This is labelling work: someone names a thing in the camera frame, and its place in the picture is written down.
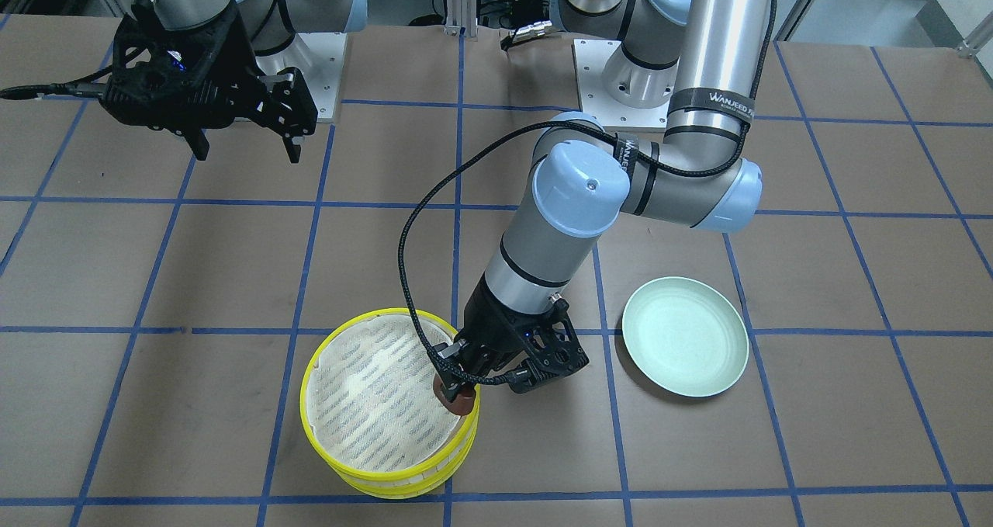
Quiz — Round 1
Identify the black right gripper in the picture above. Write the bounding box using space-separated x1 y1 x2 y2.
99 0 318 164

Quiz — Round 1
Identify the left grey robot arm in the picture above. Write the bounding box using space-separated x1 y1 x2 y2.
428 0 777 409

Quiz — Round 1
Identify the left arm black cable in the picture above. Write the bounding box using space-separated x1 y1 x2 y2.
397 0 780 388

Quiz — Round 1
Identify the brown steamed bun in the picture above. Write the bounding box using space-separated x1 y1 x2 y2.
432 375 476 417

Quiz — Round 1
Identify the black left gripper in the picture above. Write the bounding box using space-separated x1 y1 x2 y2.
436 277 590 395

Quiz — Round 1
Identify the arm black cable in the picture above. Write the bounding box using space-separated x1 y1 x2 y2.
397 0 780 388
0 81 106 101

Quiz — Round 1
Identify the aluminium frame post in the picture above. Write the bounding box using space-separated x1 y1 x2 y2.
444 0 479 41

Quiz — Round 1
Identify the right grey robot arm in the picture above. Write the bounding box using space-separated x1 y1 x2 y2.
97 0 368 163

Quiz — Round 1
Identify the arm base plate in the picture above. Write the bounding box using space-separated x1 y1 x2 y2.
573 39 678 133
256 33 350 123

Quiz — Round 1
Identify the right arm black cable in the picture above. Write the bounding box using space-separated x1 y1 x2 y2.
0 81 106 101

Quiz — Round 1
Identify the mint green plate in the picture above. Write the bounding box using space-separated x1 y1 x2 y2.
621 276 749 397

